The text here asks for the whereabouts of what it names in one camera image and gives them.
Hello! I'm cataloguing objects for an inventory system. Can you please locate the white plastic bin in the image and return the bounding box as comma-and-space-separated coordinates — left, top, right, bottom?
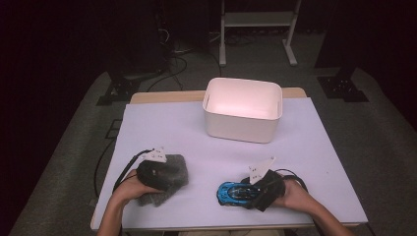
202, 77, 283, 145

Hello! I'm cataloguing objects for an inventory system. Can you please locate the thin black floor cable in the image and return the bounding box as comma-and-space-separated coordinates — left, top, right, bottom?
93, 137, 117, 200

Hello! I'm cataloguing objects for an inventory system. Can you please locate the black stand base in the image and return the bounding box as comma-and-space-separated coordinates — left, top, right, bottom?
317, 76, 370, 103
95, 75, 142, 106

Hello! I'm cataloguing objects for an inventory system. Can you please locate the grey fluffy cloth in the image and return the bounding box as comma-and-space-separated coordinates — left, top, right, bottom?
136, 153, 190, 207

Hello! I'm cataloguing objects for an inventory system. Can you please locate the person's right hand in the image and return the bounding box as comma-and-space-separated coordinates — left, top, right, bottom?
273, 180, 311, 212

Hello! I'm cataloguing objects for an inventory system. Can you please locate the blue toy car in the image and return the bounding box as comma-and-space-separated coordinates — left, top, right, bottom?
215, 181, 264, 208

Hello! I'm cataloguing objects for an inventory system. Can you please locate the wooden table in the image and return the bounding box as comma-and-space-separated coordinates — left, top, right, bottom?
89, 87, 370, 232

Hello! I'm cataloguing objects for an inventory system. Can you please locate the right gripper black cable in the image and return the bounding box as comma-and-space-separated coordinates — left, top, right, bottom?
274, 168, 309, 193

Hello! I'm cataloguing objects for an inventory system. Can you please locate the person's left hand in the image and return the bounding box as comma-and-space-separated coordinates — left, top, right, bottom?
112, 169, 161, 206

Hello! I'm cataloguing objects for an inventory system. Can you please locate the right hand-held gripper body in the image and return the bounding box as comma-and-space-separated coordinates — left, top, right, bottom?
242, 156, 285, 212

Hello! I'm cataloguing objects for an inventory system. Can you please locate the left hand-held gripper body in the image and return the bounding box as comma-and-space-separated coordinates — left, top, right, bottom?
136, 147, 181, 192

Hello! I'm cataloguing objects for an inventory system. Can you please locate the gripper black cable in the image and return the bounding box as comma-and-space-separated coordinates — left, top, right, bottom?
112, 148, 154, 195
274, 168, 309, 193

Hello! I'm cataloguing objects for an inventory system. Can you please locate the white metal stand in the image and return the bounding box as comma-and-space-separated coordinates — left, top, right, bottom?
218, 0, 303, 68

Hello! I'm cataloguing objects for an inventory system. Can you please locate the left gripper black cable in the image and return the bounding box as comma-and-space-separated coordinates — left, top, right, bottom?
112, 148, 154, 195

